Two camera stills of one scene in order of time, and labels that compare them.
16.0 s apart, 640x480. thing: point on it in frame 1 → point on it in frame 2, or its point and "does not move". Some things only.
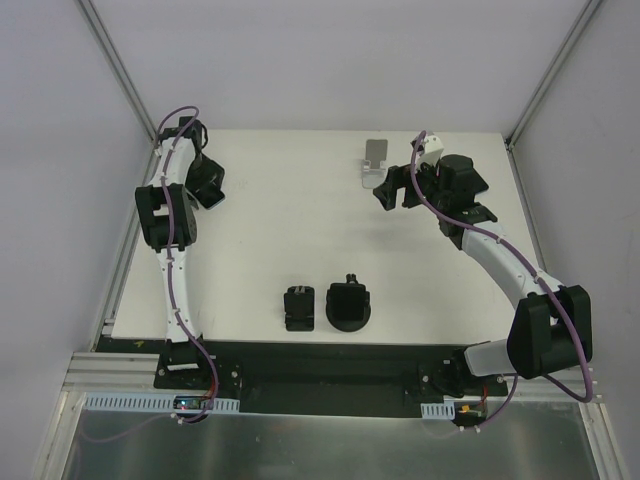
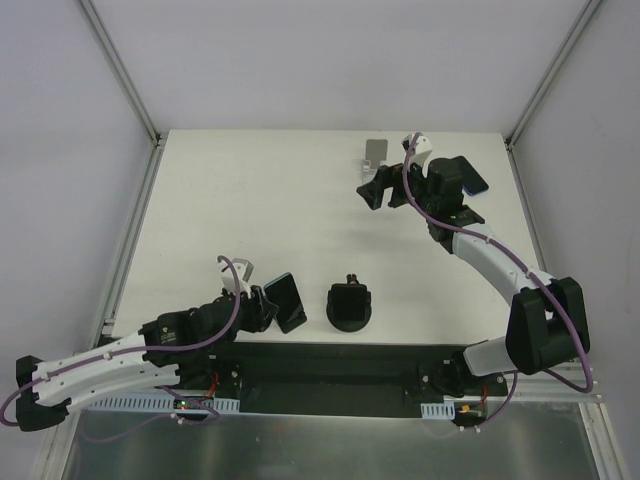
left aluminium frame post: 96,24 does not move
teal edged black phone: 211,198 → 284,292
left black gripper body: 211,182 → 258,310
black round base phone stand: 348,304 does not move
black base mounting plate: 317,379 does not move
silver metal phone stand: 374,169 does not move
